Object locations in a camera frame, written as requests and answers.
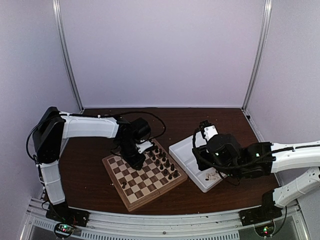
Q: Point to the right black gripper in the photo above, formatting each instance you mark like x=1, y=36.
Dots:
x=200, y=158

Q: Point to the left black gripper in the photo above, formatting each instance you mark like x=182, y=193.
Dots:
x=134, y=163

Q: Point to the dark chess knight piece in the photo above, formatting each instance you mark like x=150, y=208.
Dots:
x=164, y=157

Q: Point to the dark chess king piece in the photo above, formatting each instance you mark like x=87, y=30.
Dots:
x=167, y=163

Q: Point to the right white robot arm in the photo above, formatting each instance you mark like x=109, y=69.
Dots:
x=266, y=158

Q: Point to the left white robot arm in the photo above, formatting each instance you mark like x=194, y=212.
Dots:
x=56, y=128

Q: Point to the white chess pieces pile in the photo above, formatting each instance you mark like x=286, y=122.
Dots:
x=212, y=176

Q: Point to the white divided plastic tray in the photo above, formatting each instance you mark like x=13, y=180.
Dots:
x=181, y=152

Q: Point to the wooden chessboard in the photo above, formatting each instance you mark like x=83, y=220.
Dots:
x=145, y=185

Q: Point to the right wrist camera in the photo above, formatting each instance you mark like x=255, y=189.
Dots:
x=207, y=129

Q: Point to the aluminium frame rail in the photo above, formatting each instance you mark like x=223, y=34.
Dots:
x=224, y=225

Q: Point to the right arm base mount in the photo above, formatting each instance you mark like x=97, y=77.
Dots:
x=259, y=214

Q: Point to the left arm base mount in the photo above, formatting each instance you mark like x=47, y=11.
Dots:
x=70, y=216

